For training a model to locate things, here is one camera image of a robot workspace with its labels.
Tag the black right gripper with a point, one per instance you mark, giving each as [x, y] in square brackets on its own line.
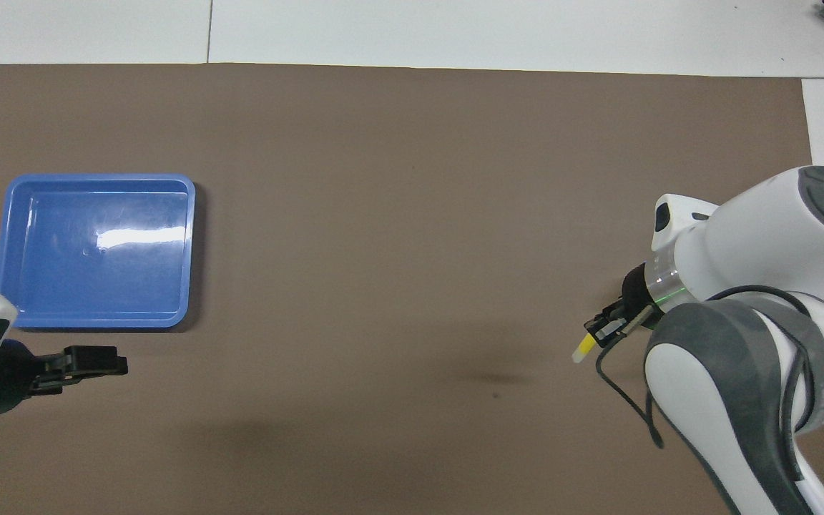
[637, 290]

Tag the brown table mat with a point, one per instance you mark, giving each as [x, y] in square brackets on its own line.
[412, 214]

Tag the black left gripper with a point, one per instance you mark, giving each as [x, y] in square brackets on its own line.
[8, 375]

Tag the blue plastic tray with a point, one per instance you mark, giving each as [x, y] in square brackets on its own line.
[97, 286]

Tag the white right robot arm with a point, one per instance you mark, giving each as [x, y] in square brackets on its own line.
[762, 286]

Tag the yellow pen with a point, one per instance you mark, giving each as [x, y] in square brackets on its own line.
[584, 349]

